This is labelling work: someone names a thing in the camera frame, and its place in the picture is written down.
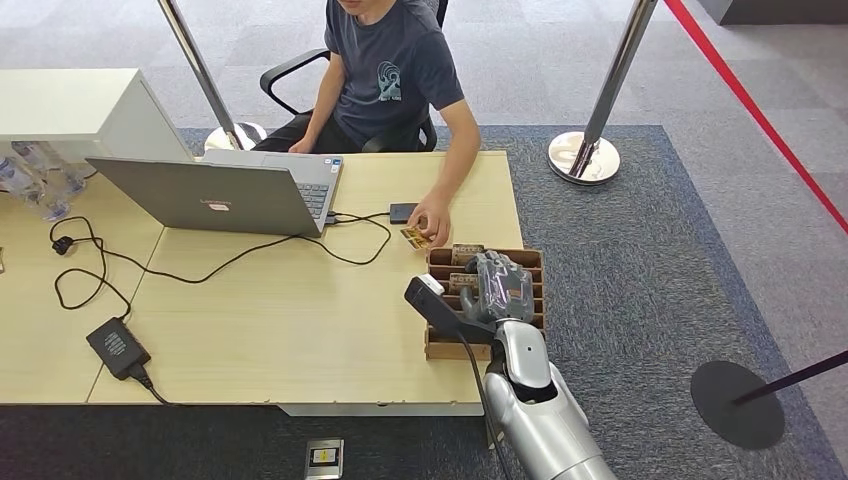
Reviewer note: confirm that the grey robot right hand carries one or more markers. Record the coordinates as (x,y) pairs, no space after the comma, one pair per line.
(503,291)

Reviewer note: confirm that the person's right hand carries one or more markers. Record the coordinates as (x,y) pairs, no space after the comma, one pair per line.
(303,144)

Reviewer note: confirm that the person's left hand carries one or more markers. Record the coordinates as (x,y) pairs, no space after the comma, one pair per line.
(434,218)

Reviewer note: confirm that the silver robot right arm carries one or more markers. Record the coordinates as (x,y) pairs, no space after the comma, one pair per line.
(543,424)

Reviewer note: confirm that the person's right forearm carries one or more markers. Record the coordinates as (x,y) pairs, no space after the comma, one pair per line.
(319,109)

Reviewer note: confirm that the person's left forearm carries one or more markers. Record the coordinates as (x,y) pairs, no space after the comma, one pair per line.
(457,162)

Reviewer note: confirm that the black card reader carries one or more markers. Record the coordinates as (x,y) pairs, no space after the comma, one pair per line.
(403,212)

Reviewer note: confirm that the cardboard slotted card holder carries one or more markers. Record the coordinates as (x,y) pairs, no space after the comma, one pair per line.
(438,344)

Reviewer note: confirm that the person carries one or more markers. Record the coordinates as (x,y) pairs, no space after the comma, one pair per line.
(391,79)

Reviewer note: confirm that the black office chair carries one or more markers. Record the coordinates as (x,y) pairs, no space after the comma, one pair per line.
(278,69)

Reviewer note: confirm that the grey laptop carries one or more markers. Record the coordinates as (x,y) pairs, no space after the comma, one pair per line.
(212,199)

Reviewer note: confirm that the white desk base panel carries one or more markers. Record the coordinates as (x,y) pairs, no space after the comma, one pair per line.
(378,410)

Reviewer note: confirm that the clear plastic water bottle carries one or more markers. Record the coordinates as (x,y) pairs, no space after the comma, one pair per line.
(40,195)
(69,179)

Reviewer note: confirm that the white cabinet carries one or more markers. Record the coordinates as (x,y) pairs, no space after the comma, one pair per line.
(66,99)

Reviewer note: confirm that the metal floor socket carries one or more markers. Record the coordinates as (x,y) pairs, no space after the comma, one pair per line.
(324,458)

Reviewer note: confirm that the black stanchion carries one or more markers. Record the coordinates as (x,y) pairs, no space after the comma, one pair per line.
(735,411)

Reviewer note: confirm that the black power adapter brick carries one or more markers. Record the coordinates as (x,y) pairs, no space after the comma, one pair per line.
(118,348)

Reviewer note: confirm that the red stanchion belt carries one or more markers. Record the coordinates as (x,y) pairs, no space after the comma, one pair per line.
(748,99)

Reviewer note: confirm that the dark grey cabinet base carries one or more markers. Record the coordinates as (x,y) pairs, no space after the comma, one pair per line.
(782,10)

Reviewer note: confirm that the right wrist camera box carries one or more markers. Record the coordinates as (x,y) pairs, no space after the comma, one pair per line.
(430,301)

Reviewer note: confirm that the chrome stanchion post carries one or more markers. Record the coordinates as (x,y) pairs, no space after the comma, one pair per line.
(199,73)
(616,73)

